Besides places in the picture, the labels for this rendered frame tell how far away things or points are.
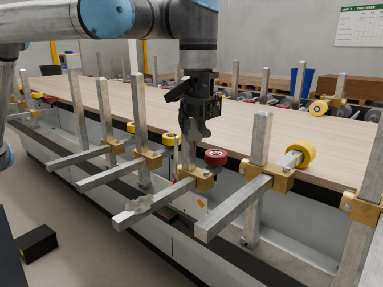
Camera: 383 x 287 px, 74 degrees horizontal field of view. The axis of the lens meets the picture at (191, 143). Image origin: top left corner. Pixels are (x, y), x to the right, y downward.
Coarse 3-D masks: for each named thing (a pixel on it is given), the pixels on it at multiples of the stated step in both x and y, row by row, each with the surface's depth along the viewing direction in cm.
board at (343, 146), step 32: (64, 96) 188; (96, 96) 188; (128, 96) 188; (160, 96) 188; (160, 128) 118; (224, 128) 118; (288, 128) 118; (320, 128) 118; (352, 128) 118; (320, 160) 86; (352, 160) 86
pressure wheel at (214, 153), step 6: (210, 150) 92; (216, 150) 92; (222, 150) 92; (210, 156) 87; (216, 156) 87; (222, 156) 87; (210, 162) 88; (216, 162) 87; (222, 162) 88; (216, 180) 94
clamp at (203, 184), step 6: (180, 168) 87; (198, 168) 87; (180, 174) 87; (186, 174) 85; (192, 174) 83; (198, 174) 83; (210, 174) 83; (180, 180) 88; (198, 180) 82; (204, 180) 80; (210, 180) 82; (198, 186) 83; (204, 186) 81; (210, 186) 83
